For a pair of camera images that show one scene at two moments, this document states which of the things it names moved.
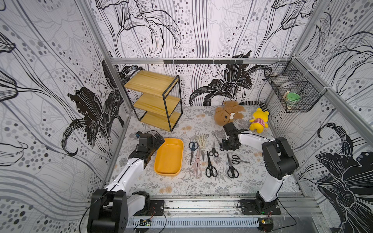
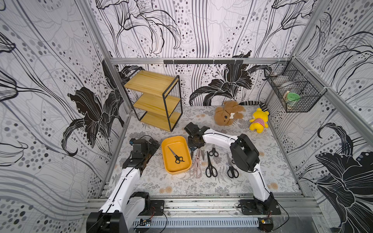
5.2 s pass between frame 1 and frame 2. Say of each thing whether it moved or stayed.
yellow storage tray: moved
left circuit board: stayed
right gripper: moved
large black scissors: stayed
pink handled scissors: stayed
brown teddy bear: stayed
